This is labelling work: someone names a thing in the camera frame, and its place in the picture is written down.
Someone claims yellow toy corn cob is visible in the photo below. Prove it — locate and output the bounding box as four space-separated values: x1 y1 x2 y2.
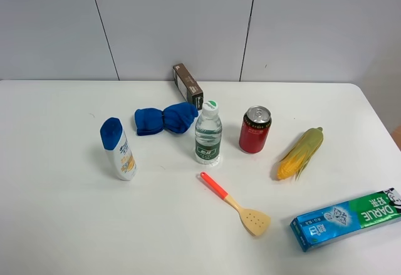
276 127 324 180

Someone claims blue cloth bundle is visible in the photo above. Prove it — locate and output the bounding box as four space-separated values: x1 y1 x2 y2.
134 102 199 136

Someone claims red soda can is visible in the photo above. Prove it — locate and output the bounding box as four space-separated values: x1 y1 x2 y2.
239 105 272 153

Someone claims white blue shampoo bottle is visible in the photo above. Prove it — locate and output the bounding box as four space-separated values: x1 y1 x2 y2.
100 117 137 181

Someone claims blue green toothpaste box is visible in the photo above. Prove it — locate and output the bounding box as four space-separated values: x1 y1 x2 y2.
290 188 400 252

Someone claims brown cardboard box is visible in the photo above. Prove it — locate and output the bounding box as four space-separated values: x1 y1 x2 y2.
172 63 204 110

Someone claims clear water bottle green label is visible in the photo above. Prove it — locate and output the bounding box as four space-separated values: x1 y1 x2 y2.
195 100 222 165

